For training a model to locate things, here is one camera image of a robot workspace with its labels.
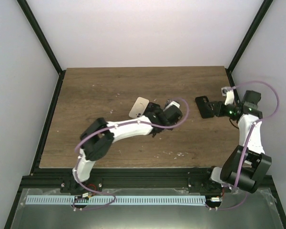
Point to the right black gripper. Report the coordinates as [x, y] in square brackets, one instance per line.
[217, 108]

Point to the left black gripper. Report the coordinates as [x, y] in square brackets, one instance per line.
[173, 122]

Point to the black cased phone front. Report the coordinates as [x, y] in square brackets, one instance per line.
[205, 110]

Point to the black cased phone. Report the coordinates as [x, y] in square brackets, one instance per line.
[152, 107]
[205, 110]

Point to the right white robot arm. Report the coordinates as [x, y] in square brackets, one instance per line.
[248, 164]

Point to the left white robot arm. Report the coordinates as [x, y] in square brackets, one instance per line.
[96, 141]

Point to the beige cased phone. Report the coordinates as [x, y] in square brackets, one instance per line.
[138, 108]

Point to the metal front panel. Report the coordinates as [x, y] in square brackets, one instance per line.
[145, 209]

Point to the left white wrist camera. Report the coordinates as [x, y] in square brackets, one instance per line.
[170, 103]

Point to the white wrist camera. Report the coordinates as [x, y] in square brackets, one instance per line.
[170, 103]
[228, 93]

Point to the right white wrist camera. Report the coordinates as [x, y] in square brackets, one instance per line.
[228, 93]

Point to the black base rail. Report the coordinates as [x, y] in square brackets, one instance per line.
[195, 180]

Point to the right black frame post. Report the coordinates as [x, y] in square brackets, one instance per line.
[262, 11]

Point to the black frame post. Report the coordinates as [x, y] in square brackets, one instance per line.
[40, 35]
[262, 11]

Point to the light blue slotted cable duct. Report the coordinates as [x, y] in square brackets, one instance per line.
[114, 200]

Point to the left black frame post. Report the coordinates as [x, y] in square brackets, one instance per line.
[40, 35]

